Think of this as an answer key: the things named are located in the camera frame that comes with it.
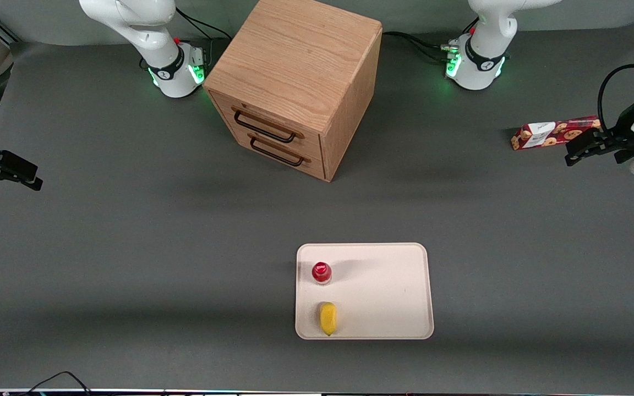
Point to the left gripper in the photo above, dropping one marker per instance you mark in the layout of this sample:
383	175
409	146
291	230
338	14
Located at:
617	137

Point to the red cookie box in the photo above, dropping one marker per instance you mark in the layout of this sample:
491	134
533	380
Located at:
548	135

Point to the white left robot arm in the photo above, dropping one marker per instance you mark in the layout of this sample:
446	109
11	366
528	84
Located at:
482	58

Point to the beige plastic tray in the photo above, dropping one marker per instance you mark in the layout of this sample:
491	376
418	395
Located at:
383	291

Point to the wooden drawer cabinet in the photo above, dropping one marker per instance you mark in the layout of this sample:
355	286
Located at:
295	60

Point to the red capped bottle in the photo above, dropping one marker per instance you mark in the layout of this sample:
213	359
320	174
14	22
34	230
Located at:
321	271

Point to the yellow lemon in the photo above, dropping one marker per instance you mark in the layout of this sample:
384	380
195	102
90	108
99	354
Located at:
328	318

